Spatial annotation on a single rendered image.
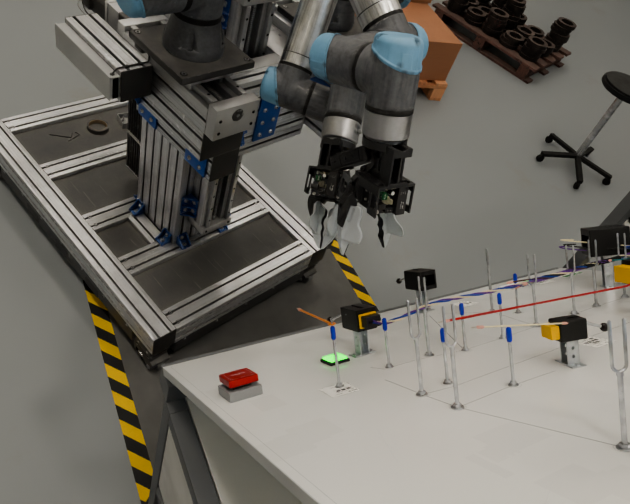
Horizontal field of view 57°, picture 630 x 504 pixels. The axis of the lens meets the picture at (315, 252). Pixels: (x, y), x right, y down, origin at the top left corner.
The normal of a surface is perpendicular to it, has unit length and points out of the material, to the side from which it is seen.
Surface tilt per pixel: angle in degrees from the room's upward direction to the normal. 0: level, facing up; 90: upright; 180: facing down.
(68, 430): 0
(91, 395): 0
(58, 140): 0
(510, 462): 46
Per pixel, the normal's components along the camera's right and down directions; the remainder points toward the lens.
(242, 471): 0.26, -0.66
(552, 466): -0.12, -0.99
